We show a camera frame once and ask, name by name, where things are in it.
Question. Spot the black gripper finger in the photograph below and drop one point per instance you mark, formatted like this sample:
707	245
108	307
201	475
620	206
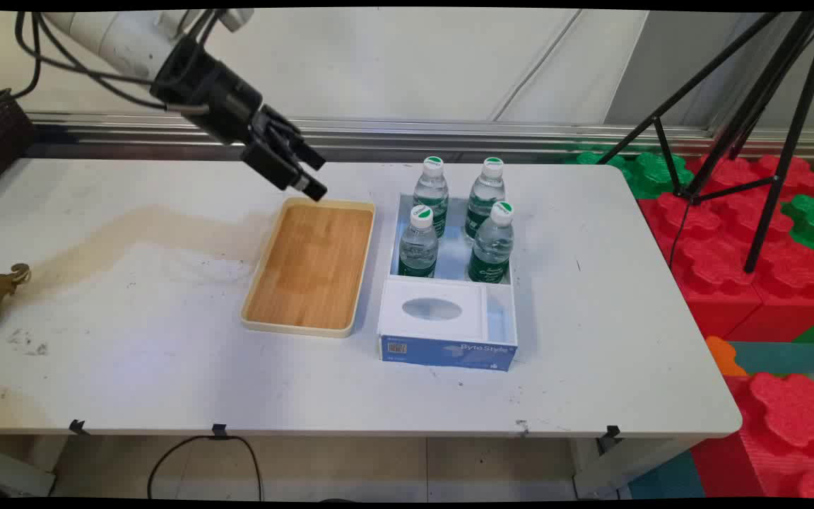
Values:
276	166
297	145

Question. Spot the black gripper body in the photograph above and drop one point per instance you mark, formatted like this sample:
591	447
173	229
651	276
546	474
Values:
213	95

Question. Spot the clear green-label water bottle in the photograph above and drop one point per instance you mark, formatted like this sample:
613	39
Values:
432	187
419	247
486	191
492	247

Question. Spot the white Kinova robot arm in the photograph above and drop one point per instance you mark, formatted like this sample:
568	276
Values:
107	35

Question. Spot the bamboo tray with cream rim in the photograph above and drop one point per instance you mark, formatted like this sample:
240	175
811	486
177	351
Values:
311	268

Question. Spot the white open cardboard box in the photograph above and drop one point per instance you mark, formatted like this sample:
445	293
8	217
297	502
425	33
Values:
453	249

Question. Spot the dark wicker basket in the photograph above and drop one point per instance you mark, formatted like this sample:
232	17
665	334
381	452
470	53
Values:
1	145

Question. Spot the blue white glove box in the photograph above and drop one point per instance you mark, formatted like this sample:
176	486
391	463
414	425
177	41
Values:
442	351

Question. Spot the black table clip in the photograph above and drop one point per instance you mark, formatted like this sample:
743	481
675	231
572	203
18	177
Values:
78	427
219	430
611	433

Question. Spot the grey table leg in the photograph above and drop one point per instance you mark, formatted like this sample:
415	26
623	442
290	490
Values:
11	474
626	466

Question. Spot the orange foam piece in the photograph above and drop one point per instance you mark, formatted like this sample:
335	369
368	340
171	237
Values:
723	355

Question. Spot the black tripod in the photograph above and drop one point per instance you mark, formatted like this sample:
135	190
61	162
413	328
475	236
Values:
778	127

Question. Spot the teal foam mat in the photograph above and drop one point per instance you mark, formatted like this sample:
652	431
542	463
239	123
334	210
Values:
788	357

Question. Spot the aluminium rail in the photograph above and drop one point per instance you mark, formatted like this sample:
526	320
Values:
520	134

